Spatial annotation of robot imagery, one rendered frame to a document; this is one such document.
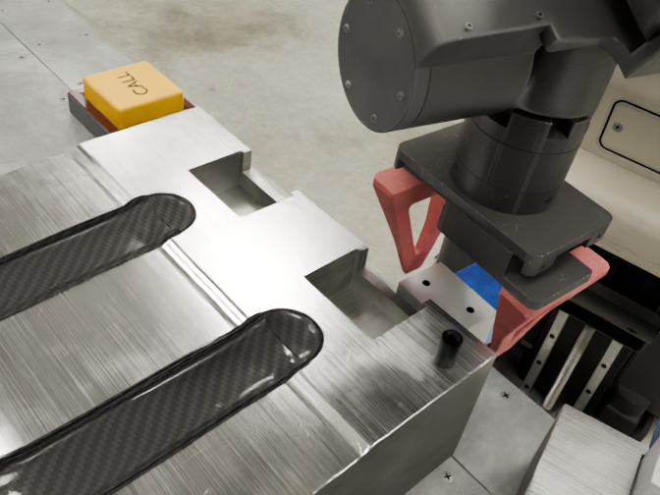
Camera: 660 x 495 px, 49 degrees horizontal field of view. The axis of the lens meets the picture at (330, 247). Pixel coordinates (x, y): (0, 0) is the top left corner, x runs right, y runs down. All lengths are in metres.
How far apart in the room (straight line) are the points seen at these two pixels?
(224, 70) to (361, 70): 2.08
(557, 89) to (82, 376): 0.24
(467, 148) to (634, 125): 0.33
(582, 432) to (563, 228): 0.11
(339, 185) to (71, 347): 1.61
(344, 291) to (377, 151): 1.68
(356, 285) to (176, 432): 0.14
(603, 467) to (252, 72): 2.09
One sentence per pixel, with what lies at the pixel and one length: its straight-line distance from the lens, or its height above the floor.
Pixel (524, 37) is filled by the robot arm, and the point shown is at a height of 1.04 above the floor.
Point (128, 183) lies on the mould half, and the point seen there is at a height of 0.89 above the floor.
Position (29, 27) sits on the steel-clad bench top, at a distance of 0.80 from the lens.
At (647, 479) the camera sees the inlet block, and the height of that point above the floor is 0.88.
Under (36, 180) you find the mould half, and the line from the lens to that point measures 0.45.
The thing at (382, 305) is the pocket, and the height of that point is 0.87.
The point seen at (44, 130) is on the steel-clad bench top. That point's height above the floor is 0.80.
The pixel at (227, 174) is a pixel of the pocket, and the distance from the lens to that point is 0.46.
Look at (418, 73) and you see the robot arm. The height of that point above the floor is 1.03.
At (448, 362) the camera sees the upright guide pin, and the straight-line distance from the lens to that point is 0.35.
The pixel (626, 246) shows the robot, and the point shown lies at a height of 0.76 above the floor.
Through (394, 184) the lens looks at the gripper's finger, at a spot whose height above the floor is 0.91.
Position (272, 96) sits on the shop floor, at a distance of 2.26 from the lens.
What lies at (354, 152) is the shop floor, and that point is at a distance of 2.06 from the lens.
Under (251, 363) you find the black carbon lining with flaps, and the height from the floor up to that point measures 0.88.
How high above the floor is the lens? 1.15
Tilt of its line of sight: 42 degrees down
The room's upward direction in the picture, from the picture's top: 10 degrees clockwise
